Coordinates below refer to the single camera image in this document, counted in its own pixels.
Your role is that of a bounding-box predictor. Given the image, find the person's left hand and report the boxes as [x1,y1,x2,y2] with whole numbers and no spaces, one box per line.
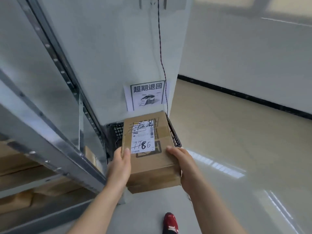
[105,146,132,192]

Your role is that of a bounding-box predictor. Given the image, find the person's right hand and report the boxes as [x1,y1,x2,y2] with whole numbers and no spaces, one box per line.
[166,146,202,196]

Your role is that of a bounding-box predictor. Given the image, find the cardboard box with glass symbol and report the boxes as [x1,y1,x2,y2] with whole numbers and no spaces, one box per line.
[122,111,182,195]

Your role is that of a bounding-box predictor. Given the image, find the black plastic crate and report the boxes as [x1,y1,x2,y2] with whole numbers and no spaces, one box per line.
[106,113,183,163]

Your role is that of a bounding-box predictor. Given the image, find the metal shelving rack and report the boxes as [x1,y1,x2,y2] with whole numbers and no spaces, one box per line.
[0,0,108,234]

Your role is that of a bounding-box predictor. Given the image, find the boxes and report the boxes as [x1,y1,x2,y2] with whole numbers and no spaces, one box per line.
[0,140,97,215]

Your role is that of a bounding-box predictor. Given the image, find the person's left forearm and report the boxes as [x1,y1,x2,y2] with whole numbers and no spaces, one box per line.
[66,186,126,234]

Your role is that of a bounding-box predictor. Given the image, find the person's right forearm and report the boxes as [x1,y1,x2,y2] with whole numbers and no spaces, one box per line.
[188,177,247,234]

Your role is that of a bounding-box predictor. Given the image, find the person's red shoe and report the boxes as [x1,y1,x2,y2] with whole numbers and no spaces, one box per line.
[163,212,179,234]

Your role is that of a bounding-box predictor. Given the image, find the white printed notice sheet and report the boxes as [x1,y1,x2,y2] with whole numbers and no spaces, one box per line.
[123,80,167,112]

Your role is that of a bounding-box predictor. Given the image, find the dark-framed window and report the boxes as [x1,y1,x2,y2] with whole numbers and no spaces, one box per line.
[194,0,312,28]

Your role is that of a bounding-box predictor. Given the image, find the thin black cable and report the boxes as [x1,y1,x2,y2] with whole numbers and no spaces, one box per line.
[156,0,170,115]

